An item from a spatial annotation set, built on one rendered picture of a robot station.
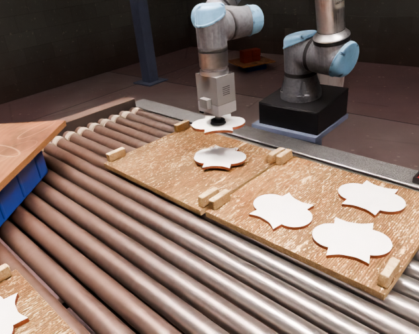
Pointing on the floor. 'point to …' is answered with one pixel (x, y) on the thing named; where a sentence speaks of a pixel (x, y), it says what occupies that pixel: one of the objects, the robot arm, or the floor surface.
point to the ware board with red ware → (251, 60)
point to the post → (144, 44)
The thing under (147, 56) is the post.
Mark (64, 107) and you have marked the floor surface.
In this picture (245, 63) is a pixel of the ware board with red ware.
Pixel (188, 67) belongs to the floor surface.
